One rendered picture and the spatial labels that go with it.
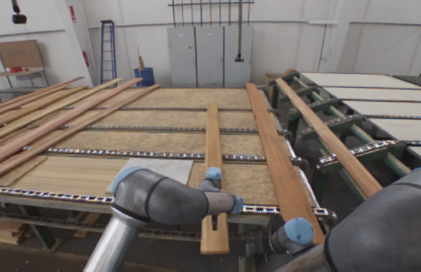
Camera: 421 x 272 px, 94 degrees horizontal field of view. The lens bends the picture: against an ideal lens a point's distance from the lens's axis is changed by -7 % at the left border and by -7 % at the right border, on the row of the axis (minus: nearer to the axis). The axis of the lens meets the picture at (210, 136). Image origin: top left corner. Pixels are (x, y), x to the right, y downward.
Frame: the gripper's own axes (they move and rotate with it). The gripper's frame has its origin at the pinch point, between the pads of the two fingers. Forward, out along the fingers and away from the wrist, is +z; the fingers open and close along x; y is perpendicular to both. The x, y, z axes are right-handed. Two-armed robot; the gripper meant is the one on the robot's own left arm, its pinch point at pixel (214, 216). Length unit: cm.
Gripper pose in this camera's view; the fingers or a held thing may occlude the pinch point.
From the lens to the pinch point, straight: 121.9
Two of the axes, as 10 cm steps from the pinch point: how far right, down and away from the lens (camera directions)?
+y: 10.0, -0.1, -0.1
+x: 0.1, -4.6, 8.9
